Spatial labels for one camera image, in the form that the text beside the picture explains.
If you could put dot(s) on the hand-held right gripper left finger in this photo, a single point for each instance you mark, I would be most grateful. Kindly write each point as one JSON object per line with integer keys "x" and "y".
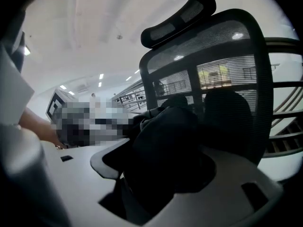
{"x": 82, "y": 185}

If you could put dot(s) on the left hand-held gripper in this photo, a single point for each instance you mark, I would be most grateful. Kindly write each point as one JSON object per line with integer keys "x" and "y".
{"x": 53, "y": 105}

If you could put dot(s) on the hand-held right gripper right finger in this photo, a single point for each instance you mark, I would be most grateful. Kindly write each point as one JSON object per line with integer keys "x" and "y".
{"x": 225, "y": 197}

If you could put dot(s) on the black mesh office chair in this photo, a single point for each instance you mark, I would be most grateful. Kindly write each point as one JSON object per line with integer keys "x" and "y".
{"x": 262, "y": 79}

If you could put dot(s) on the person's left forearm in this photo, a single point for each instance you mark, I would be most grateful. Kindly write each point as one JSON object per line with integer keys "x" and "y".
{"x": 35, "y": 126}

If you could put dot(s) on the long ceiling tube light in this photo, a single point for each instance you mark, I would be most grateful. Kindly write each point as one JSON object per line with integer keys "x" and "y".
{"x": 27, "y": 50}

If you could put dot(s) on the person's black t-shirt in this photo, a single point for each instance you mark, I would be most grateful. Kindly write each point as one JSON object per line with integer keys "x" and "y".
{"x": 14, "y": 32}

